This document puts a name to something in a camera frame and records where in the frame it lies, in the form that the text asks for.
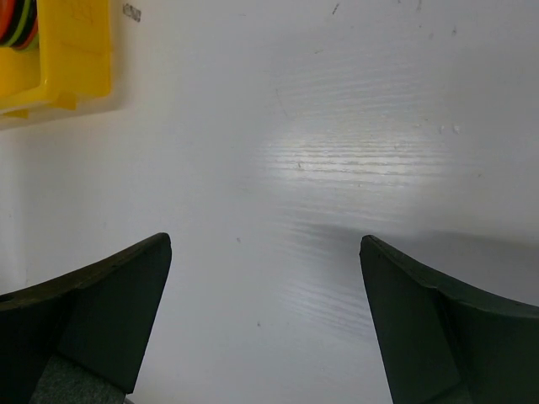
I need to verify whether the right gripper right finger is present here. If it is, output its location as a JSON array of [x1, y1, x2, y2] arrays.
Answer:
[[360, 235, 538, 403]]

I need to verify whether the green plate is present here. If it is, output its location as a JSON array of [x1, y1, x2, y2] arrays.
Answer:
[[1, 1, 37, 47]]

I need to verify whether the orange plate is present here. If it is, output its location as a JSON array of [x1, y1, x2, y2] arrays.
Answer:
[[12, 15, 38, 51], [1, 0, 24, 43]]

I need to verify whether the yellow plastic bin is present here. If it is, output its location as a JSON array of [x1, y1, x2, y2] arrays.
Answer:
[[1, 1, 112, 119]]

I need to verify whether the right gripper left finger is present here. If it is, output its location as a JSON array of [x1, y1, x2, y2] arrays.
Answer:
[[1, 233, 172, 403]]

